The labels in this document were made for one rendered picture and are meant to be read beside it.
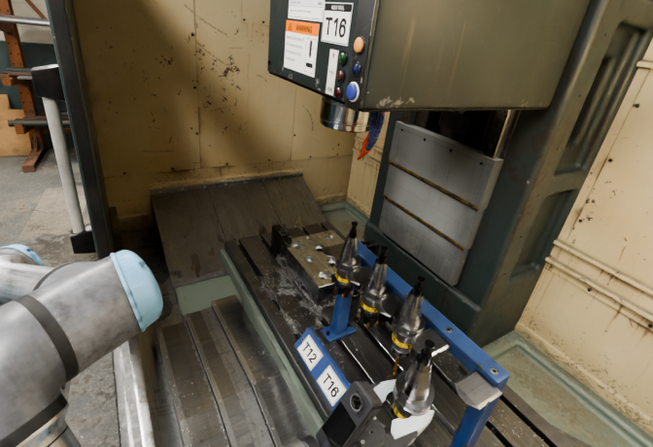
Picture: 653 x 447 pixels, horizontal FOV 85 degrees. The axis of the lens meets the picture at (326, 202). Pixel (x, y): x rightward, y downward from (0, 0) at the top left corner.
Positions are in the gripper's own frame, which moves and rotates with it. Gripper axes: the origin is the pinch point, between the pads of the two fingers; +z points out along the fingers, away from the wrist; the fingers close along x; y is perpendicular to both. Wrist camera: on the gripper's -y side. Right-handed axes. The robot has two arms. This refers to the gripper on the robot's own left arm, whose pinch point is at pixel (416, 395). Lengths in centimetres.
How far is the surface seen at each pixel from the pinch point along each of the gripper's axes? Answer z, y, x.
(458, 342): 13.3, -2.6, -3.3
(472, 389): 8.5, -1.8, 4.3
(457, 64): 27, -48, -31
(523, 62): 49, -49, -31
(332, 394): -0.3, 26.8, -20.7
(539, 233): 99, 11, -32
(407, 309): 7.3, -5.9, -11.8
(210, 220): 2, 46, -142
